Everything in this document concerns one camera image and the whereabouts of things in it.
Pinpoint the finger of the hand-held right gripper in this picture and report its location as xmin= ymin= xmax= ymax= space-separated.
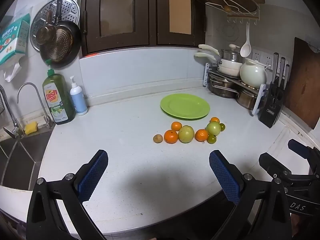
xmin=287 ymin=139 xmax=320 ymax=167
xmin=258 ymin=152 xmax=313 ymax=187

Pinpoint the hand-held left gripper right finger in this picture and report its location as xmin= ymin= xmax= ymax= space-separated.
xmin=209 ymin=150 xmax=292 ymax=240

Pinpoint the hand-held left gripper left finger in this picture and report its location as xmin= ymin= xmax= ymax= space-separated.
xmin=26 ymin=149 xmax=109 ymax=240

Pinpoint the green plate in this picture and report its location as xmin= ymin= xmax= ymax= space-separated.
xmin=160 ymin=93 xmax=211 ymax=120

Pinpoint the black knife block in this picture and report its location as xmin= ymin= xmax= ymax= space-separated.
xmin=259 ymin=79 xmax=287 ymax=128

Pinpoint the grey pot rack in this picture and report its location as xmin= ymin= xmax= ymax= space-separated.
xmin=204 ymin=62 xmax=269 ymax=117

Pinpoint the large brown cutting board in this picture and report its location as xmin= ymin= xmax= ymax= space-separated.
xmin=282 ymin=37 xmax=320 ymax=130

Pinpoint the thin curved steel faucet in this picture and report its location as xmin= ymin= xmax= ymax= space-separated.
xmin=17 ymin=82 xmax=55 ymax=130

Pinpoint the white pump bottle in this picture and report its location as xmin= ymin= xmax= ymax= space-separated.
xmin=69 ymin=76 xmax=88 ymax=116

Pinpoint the steel sink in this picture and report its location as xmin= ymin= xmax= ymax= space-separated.
xmin=0 ymin=130 xmax=53 ymax=192

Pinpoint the yellow sponge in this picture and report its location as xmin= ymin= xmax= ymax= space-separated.
xmin=24 ymin=121 xmax=38 ymax=135

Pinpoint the green dish soap bottle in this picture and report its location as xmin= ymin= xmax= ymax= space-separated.
xmin=42 ymin=59 xmax=76 ymax=125

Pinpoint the white ceramic teapot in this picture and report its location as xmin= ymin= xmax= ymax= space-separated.
xmin=239 ymin=58 xmax=272 ymax=89

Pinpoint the wide steel pot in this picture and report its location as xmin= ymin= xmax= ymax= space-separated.
xmin=208 ymin=76 xmax=242 ymax=99

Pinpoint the steel kitchen faucet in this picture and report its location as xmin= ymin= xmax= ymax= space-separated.
xmin=0 ymin=85 xmax=25 ymax=139

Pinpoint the white spoon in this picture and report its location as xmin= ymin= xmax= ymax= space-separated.
xmin=240 ymin=22 xmax=252 ymax=58

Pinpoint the steel pot with lid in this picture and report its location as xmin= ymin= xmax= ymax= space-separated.
xmin=220 ymin=44 xmax=242 ymax=63

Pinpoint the black frying pan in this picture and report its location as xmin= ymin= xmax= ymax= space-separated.
xmin=39 ymin=0 xmax=82 ymax=69

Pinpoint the white plastic bag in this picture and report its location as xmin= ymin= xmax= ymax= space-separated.
xmin=4 ymin=55 xmax=25 ymax=82

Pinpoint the copper strainer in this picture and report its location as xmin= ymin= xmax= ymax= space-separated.
xmin=49 ymin=27 xmax=73 ymax=63

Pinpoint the small copper pot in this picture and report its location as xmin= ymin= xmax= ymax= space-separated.
xmin=36 ymin=10 xmax=57 ymax=46

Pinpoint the teal and white paper box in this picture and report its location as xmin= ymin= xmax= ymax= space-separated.
xmin=0 ymin=14 xmax=31 ymax=70

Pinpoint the dark brown window door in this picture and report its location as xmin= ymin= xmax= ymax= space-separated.
xmin=79 ymin=0 xmax=157 ymax=57
xmin=155 ymin=0 xmax=207 ymax=47

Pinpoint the round steel steamer tray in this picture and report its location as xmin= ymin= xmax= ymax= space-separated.
xmin=29 ymin=0 xmax=80 ymax=53

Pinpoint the cream pan with handle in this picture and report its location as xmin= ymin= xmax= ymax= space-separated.
xmin=198 ymin=44 xmax=243 ymax=70
xmin=194 ymin=52 xmax=242 ymax=77

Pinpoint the white wire wall rack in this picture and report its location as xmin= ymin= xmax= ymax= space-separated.
xmin=194 ymin=0 xmax=260 ymax=25

